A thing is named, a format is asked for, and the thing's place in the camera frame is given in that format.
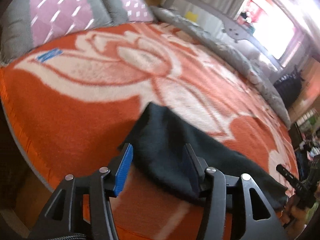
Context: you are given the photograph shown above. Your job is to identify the black fleece pants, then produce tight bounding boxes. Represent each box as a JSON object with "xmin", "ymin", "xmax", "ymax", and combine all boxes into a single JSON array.
[{"xmin": 124, "ymin": 102, "xmax": 287, "ymax": 210}]

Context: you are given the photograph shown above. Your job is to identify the person right hand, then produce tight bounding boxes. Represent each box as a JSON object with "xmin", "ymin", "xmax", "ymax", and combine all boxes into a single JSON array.
[{"xmin": 280, "ymin": 195, "xmax": 309, "ymax": 230}]

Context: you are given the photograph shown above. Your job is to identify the pile of clothes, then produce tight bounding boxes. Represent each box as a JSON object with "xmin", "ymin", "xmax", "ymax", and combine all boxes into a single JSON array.
[{"xmin": 294, "ymin": 109, "xmax": 320, "ymax": 181}]

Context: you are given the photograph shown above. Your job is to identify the black jacket on rack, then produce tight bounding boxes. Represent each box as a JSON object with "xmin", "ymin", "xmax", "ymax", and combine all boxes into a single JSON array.
[{"xmin": 273, "ymin": 66, "xmax": 305, "ymax": 109}]

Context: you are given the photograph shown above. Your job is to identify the orange white floral blanket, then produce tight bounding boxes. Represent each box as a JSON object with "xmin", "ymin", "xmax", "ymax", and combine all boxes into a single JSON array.
[{"xmin": 0, "ymin": 22, "xmax": 299, "ymax": 240}]

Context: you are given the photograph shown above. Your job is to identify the grey patterned duvet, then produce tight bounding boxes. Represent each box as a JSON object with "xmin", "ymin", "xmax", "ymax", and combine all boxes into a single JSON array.
[{"xmin": 150, "ymin": 6, "xmax": 291, "ymax": 128}]

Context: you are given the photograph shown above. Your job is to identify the yellow plush toy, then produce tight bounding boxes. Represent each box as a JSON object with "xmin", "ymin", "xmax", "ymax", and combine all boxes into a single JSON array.
[{"xmin": 184, "ymin": 11, "xmax": 198, "ymax": 23}]

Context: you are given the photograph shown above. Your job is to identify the pink grey pillow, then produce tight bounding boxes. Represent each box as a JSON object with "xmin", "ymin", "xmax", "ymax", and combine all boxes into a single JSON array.
[{"xmin": 1, "ymin": 0, "xmax": 156, "ymax": 64}]

